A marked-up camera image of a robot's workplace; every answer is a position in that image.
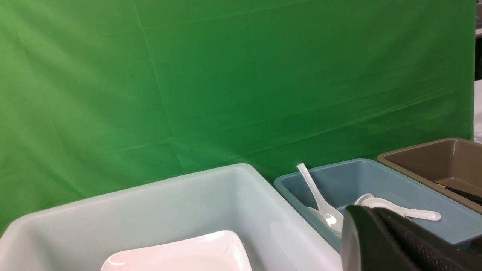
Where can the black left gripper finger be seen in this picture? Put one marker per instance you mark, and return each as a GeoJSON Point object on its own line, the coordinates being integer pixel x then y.
{"type": "Point", "coordinates": [378, 239]}

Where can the white square plate stack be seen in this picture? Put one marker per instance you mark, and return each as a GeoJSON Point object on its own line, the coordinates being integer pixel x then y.
{"type": "Point", "coordinates": [219, 251]}

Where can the pile of white spoons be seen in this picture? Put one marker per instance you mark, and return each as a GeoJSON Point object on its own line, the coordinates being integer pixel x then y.
{"type": "Point", "coordinates": [369, 200]}

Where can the teal plastic bin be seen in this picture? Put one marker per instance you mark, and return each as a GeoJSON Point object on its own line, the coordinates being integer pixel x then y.
{"type": "Point", "coordinates": [341, 184]}

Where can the black chopsticks bundle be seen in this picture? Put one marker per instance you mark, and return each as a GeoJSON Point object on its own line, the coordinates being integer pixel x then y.
{"type": "Point", "coordinates": [470, 196]}

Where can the brown plastic bin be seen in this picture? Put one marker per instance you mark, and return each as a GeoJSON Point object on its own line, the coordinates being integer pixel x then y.
{"type": "Point", "coordinates": [452, 162]}

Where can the large white plastic tub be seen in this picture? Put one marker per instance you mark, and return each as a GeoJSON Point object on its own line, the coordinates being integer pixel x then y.
{"type": "Point", "coordinates": [81, 235]}

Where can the green backdrop cloth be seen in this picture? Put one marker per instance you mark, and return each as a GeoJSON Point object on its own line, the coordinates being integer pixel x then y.
{"type": "Point", "coordinates": [103, 95]}

